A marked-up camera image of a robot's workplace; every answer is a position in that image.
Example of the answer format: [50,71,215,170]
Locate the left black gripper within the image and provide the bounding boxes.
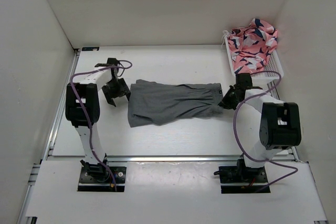
[102,78,131,106]

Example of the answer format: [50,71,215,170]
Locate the grey shorts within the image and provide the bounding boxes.
[128,79,223,127]

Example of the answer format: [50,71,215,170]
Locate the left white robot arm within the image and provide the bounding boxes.
[65,58,132,185]

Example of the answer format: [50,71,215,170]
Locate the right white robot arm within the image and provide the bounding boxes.
[219,84,301,182]

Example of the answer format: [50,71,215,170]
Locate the pink patterned shorts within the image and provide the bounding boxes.
[224,18,278,74]

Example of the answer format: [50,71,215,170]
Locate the white plastic basket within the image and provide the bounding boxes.
[222,29,285,81]

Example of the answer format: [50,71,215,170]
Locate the black corner label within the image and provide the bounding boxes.
[81,47,100,51]

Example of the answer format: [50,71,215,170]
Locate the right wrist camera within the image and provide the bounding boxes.
[235,73,253,90]

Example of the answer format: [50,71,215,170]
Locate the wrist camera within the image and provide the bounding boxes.
[235,73,253,90]
[106,58,120,69]

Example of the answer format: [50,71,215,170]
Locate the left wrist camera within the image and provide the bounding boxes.
[106,58,120,69]

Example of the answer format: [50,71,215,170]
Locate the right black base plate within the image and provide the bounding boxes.
[213,166,271,194]

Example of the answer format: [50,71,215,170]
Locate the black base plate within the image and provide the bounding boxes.
[77,166,127,193]
[213,166,271,194]

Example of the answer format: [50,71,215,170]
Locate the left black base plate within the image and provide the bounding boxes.
[77,166,127,193]

